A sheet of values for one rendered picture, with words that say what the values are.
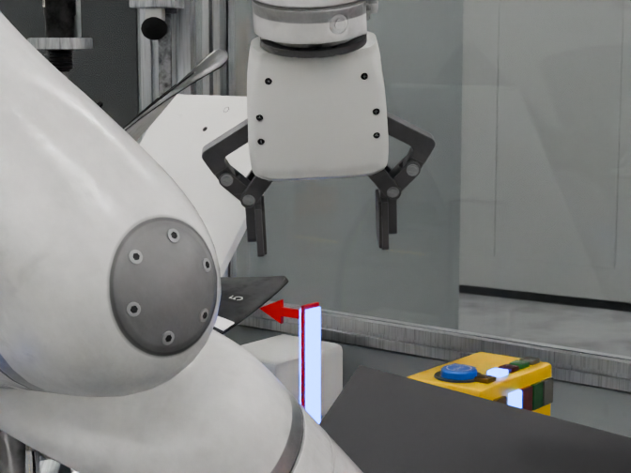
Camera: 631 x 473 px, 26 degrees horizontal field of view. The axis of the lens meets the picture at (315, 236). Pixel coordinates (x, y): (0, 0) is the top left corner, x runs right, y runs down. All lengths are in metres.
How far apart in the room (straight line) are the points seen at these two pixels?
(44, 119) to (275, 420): 0.24
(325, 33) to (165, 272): 0.29
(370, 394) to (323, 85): 0.29
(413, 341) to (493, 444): 1.11
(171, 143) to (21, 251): 1.28
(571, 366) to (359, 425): 0.91
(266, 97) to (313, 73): 0.04
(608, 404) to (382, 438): 0.92
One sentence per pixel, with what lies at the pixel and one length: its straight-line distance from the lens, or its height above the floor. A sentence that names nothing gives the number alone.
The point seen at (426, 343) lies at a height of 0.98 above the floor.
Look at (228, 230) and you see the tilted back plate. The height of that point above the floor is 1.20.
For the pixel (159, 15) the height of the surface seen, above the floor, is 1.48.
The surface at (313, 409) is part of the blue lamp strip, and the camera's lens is 1.33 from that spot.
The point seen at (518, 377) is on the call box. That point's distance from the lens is 1.55.
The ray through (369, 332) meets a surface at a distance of 2.17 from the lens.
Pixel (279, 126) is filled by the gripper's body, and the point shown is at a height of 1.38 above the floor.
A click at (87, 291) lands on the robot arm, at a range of 0.68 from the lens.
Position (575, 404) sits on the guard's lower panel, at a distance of 2.00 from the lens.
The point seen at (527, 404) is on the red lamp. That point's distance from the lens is 1.56.
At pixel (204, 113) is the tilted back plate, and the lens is 1.95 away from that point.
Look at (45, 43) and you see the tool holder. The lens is 1.50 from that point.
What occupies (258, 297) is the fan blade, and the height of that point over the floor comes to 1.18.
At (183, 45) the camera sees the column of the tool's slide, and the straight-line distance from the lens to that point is 2.20.
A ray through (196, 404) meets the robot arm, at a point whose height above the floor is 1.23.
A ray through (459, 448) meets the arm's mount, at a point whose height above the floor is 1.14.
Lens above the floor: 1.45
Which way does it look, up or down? 8 degrees down
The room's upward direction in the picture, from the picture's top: straight up
